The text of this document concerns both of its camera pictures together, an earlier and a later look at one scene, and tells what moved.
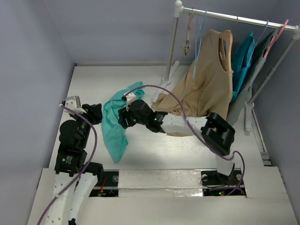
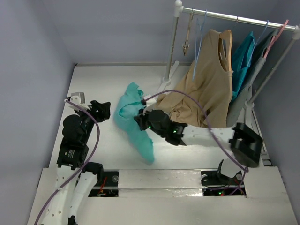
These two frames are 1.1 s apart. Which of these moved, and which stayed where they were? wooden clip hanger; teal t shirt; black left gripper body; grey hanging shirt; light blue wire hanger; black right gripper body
Moved: black right gripper body; teal t shirt
Stayed: black left gripper body; light blue wire hanger; grey hanging shirt; wooden clip hanger
